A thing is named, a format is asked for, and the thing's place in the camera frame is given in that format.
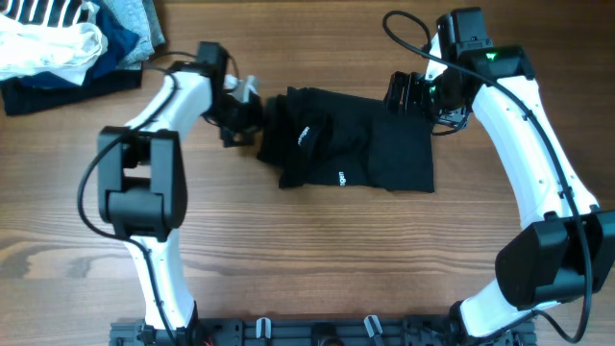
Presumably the grey rail clamp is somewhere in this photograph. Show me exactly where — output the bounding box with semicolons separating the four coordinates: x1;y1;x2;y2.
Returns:
363;314;384;346
255;317;272;339

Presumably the navy blue garment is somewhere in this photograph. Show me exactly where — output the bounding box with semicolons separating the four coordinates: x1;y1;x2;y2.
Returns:
20;0;139;89

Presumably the right grey rail clamp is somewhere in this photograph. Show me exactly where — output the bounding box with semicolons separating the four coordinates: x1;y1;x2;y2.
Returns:
363;314;384;346

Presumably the right black cable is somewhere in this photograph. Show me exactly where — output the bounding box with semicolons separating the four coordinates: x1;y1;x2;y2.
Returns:
381;10;595;345

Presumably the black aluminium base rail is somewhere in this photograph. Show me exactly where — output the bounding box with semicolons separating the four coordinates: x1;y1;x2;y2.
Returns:
109;315;538;346

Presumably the black folded garment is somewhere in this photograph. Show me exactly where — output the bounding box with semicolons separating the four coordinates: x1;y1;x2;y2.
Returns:
1;70;143;116

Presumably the black t-shirt with logo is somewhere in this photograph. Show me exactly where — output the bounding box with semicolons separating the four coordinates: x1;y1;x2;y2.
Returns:
258;87;434;193

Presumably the left grey rail clamp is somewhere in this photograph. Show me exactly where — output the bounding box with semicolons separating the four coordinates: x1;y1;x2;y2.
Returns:
255;317;272;339

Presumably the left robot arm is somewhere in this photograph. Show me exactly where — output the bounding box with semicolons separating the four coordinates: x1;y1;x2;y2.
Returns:
92;62;260;345

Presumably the left black cable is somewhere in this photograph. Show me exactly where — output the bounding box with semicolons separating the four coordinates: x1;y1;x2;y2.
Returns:
75;50;241;345

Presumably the black white striped garment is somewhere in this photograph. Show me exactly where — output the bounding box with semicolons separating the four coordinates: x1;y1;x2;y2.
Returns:
1;0;100;28

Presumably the black cable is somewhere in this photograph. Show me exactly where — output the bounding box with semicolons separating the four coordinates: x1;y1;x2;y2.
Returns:
75;50;241;345
381;10;595;345

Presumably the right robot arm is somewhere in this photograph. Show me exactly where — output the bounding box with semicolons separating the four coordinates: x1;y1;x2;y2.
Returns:
385;46;614;345

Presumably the white garment on pile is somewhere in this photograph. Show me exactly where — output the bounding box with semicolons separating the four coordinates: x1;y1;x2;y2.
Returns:
1;15;108;86

